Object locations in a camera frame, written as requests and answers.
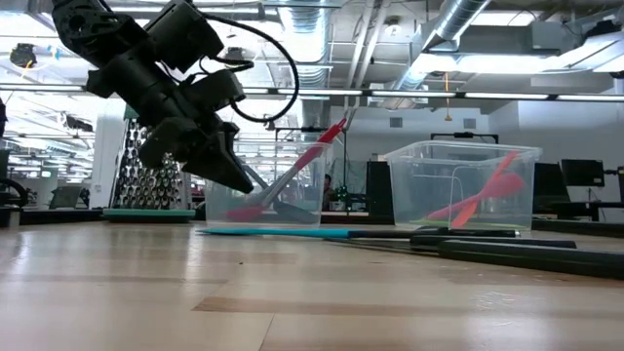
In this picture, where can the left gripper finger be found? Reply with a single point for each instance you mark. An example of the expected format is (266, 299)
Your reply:
(219, 168)
(229, 136)

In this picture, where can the clear plastic bin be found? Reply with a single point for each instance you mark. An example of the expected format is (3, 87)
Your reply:
(419, 175)
(214, 200)

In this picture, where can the large black spoon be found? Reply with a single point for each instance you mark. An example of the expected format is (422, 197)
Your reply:
(297, 213)

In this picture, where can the red spoon with steel shaft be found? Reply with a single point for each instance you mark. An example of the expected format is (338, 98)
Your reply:
(322, 144)

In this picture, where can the orange silicone spatula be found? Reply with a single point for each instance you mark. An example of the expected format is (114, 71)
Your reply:
(463, 217)

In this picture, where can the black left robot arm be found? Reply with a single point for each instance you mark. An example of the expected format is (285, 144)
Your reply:
(88, 24)

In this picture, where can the black background robot arm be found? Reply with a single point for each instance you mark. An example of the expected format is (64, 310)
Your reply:
(345, 197)

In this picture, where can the black background gantry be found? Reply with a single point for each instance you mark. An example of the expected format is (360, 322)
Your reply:
(302, 129)
(463, 135)

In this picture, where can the teal metal box grater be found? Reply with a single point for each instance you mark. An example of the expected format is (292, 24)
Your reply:
(146, 195)

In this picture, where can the person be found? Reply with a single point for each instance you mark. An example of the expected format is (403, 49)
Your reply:
(328, 192)

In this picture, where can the black rectangular panel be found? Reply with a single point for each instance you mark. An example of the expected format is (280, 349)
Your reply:
(380, 195)

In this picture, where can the long ceiling light strip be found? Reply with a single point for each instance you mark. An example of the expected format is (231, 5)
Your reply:
(414, 94)

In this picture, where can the white ceiling sensor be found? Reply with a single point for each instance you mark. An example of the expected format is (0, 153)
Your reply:
(393, 28)

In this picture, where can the dark background chair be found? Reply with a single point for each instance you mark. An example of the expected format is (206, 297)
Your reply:
(548, 190)

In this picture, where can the black background monitor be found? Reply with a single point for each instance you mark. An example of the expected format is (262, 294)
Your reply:
(582, 173)

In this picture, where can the dark background desk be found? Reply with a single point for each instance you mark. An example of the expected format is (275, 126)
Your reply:
(585, 207)

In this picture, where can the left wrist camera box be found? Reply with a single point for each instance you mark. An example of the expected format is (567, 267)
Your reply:
(185, 34)

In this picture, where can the silver spiral duct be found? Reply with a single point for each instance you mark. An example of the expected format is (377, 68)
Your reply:
(458, 19)
(304, 49)

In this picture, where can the black aluminium frame rails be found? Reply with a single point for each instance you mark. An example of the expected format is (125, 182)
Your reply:
(575, 225)
(58, 217)

